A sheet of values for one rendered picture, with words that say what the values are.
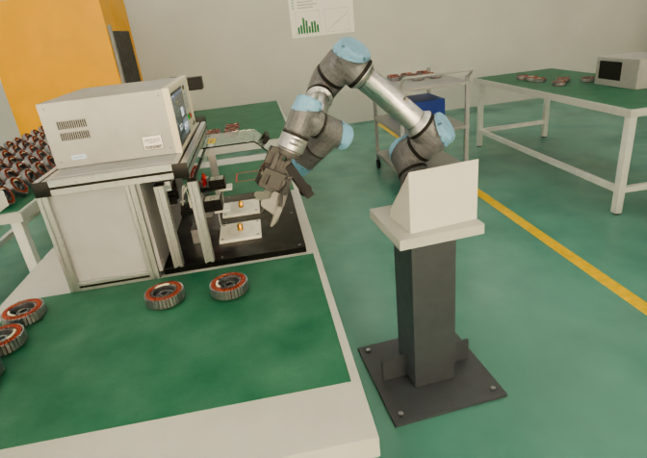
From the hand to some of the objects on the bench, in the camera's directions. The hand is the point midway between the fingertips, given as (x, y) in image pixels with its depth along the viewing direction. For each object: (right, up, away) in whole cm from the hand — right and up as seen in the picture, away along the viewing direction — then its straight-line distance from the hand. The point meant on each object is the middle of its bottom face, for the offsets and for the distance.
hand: (269, 220), depth 127 cm
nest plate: (-19, +4, +65) cm, 68 cm away
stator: (-31, -24, +7) cm, 40 cm away
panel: (-42, -4, +51) cm, 66 cm away
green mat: (-30, -30, -7) cm, 43 cm away
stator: (-12, -21, +8) cm, 26 cm away
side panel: (-51, -20, +20) cm, 59 cm away
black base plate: (-18, -3, +54) cm, 57 cm away
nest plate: (-15, -5, +42) cm, 45 cm away
